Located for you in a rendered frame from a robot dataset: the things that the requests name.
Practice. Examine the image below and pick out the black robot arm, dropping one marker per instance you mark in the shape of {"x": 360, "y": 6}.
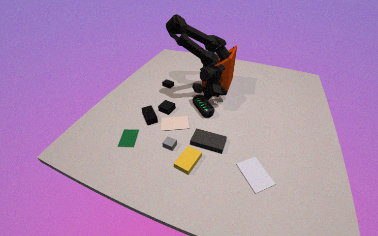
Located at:
{"x": 212, "y": 43}

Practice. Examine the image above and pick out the yellow rectangular block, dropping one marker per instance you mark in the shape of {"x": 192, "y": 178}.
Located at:
{"x": 187, "y": 160}

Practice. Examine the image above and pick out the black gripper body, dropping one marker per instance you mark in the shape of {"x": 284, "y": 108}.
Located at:
{"x": 198, "y": 88}

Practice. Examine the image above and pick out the green flat rectangular plate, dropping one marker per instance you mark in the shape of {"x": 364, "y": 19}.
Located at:
{"x": 128, "y": 138}

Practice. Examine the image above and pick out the dark grey switch panel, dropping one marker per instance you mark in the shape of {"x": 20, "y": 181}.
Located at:
{"x": 203, "y": 105}

